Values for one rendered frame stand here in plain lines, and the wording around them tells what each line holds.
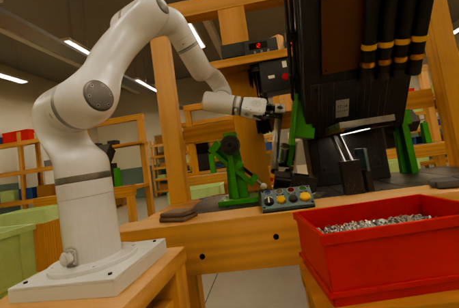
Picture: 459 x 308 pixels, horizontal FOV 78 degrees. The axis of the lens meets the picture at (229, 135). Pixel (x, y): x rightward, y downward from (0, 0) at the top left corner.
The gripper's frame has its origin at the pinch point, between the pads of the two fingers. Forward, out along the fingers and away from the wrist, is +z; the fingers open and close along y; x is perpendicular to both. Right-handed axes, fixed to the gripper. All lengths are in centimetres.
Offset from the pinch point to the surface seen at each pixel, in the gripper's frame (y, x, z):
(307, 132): -13.8, -3.6, 11.3
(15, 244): -69, 8, -69
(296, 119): -10.7, -6.4, 6.6
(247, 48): 33.2, -9.8, -18.1
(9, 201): 146, 434, -469
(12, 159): 319, 546, -658
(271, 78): 22.4, -2.2, -4.5
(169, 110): 15, 21, -54
